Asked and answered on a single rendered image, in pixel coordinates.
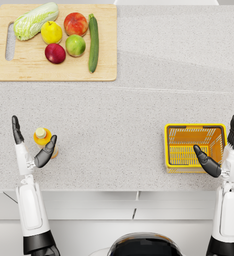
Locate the napa cabbage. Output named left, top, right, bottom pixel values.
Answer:
left=12, top=1, right=60, bottom=42

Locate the yellow slatted basket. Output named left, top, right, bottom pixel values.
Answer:
left=164, top=123, right=228, bottom=174

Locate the red peach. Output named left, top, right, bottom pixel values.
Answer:
left=63, top=11, right=89, bottom=37

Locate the dark red plum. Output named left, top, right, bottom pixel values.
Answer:
left=44, top=43, right=67, bottom=65

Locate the green cucumber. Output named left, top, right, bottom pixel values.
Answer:
left=87, top=13, right=100, bottom=74

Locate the dark round robot body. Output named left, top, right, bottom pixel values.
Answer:
left=106, top=232, right=184, bottom=256

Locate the yellow lemon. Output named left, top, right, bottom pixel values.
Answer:
left=40, top=20, right=64, bottom=46

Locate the lemon tea bottle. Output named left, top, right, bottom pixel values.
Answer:
left=33, top=127, right=60, bottom=160

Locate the green apple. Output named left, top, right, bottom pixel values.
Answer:
left=65, top=34, right=87, bottom=58

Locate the wooden cutting board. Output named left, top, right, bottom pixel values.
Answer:
left=0, top=3, right=118, bottom=83

